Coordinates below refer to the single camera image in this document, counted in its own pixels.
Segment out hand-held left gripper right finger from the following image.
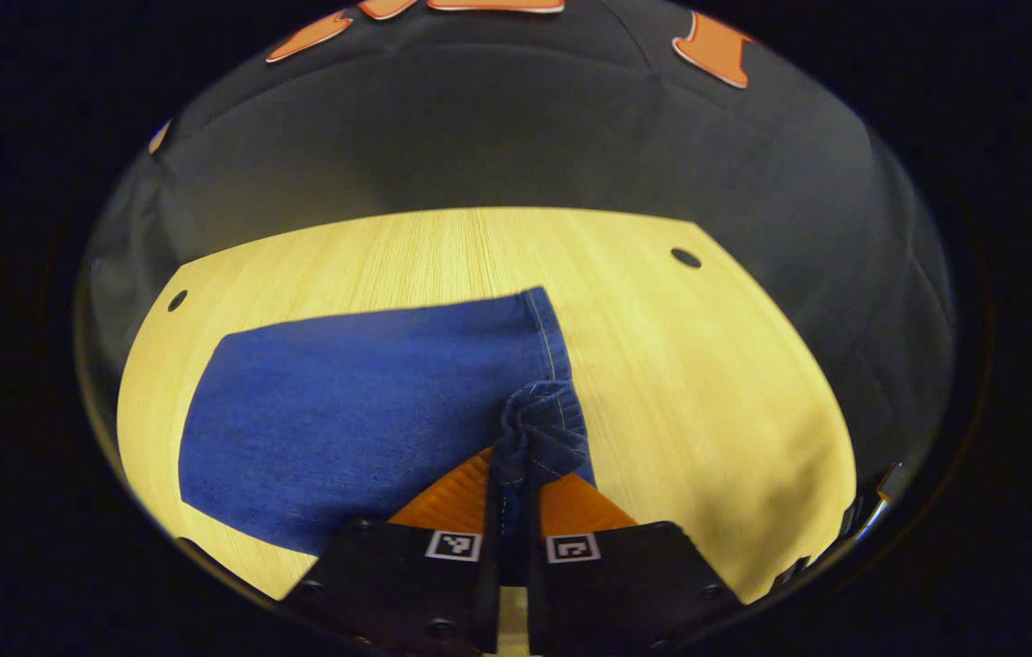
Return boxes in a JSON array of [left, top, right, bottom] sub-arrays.
[[528, 472, 746, 655]]

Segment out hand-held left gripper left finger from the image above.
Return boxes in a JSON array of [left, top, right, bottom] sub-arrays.
[[282, 447, 504, 655]]

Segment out blue jeans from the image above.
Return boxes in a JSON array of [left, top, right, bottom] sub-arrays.
[[178, 286, 599, 559]]

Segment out black backdrop cloth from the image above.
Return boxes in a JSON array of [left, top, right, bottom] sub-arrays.
[[76, 0, 959, 480]]

